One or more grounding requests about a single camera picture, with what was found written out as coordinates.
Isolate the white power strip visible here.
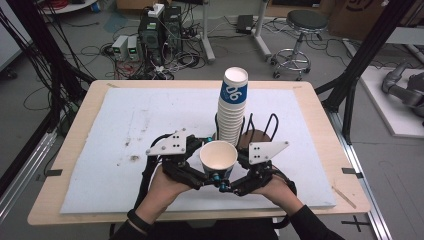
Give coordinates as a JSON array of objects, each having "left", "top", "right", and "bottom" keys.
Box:
[{"left": 147, "top": 3, "right": 166, "bottom": 19}]

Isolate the wooden cup holder wire rack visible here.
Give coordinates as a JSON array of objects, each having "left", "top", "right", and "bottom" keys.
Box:
[{"left": 213, "top": 112, "right": 280, "bottom": 155}]

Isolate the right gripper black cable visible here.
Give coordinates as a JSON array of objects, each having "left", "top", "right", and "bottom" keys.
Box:
[{"left": 270, "top": 167, "right": 298, "bottom": 230}]

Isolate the black box on floor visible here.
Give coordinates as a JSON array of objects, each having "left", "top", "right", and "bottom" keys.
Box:
[{"left": 235, "top": 14, "right": 255, "bottom": 35}]

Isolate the stack of white paper cups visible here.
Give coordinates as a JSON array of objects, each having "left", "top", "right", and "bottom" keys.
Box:
[{"left": 216, "top": 66, "right": 250, "bottom": 148}]

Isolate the aluminium rail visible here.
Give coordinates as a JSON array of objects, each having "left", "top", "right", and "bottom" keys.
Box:
[
  {"left": 324, "top": 109, "right": 394, "bottom": 240},
  {"left": 0, "top": 129, "right": 58, "bottom": 223}
]

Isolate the black frame post with cables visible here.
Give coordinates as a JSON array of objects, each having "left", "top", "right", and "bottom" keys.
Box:
[{"left": 0, "top": 0, "right": 96, "bottom": 134}]

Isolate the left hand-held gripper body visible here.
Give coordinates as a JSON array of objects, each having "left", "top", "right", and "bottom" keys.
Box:
[{"left": 145, "top": 128, "right": 205, "bottom": 190}]

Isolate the black computer tower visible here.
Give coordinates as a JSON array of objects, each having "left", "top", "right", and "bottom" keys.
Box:
[
  {"left": 137, "top": 13, "right": 165, "bottom": 67},
  {"left": 162, "top": 5, "right": 183, "bottom": 55}
]

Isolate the white cabinet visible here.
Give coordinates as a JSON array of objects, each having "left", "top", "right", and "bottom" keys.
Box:
[{"left": 0, "top": 9, "right": 33, "bottom": 73}]

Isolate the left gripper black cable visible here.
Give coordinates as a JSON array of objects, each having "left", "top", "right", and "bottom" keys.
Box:
[{"left": 133, "top": 132, "right": 176, "bottom": 212}]

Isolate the thin wooden stick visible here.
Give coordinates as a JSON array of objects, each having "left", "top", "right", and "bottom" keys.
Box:
[{"left": 331, "top": 185, "right": 357, "bottom": 210}]

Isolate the white desk leg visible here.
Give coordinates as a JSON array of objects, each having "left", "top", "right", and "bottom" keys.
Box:
[
  {"left": 252, "top": 0, "right": 273, "bottom": 62},
  {"left": 199, "top": 0, "right": 216, "bottom": 65}
]

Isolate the blue printed paper cup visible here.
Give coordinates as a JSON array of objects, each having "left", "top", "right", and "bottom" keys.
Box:
[{"left": 198, "top": 140, "right": 239, "bottom": 183}]

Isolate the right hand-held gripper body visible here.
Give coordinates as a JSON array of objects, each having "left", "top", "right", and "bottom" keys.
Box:
[{"left": 233, "top": 140, "right": 290, "bottom": 197}]

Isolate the person's right hand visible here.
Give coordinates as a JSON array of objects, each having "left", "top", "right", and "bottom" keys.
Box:
[{"left": 253, "top": 174, "right": 305, "bottom": 217}]

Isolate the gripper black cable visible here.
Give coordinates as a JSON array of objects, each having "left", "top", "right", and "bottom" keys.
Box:
[
  {"left": 133, "top": 132, "right": 176, "bottom": 212},
  {"left": 270, "top": 167, "right": 298, "bottom": 230}
]

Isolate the cardboard box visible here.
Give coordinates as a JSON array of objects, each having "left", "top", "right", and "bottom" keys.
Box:
[{"left": 328, "top": 0, "right": 424, "bottom": 42}]

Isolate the person's left hand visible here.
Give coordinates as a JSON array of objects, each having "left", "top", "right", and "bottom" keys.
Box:
[{"left": 136, "top": 164, "right": 193, "bottom": 224}]

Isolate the white foam mat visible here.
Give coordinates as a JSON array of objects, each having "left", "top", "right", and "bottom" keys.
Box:
[{"left": 59, "top": 87, "right": 337, "bottom": 215}]

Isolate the black wristband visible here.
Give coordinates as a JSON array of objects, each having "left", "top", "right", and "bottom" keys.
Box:
[{"left": 126, "top": 208, "right": 153, "bottom": 233}]

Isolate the person's dark clothing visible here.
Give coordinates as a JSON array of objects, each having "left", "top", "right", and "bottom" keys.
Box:
[{"left": 146, "top": 219, "right": 294, "bottom": 240}]

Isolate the grey bench power supply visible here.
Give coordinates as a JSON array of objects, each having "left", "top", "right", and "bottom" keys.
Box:
[
  {"left": 127, "top": 35, "right": 141, "bottom": 62},
  {"left": 111, "top": 34, "right": 130, "bottom": 62}
]

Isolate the black tape strip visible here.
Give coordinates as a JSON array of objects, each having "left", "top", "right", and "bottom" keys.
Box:
[
  {"left": 341, "top": 167, "right": 364, "bottom": 179},
  {"left": 35, "top": 168, "right": 64, "bottom": 183}
]

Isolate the black round stool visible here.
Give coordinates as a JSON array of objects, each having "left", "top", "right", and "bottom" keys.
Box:
[{"left": 270, "top": 9, "right": 329, "bottom": 82}]

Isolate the tangle of floor cables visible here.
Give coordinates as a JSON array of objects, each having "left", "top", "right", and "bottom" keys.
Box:
[{"left": 78, "top": 6, "right": 208, "bottom": 81}]

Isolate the white platform board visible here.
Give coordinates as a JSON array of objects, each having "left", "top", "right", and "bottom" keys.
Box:
[{"left": 359, "top": 65, "right": 424, "bottom": 140}]

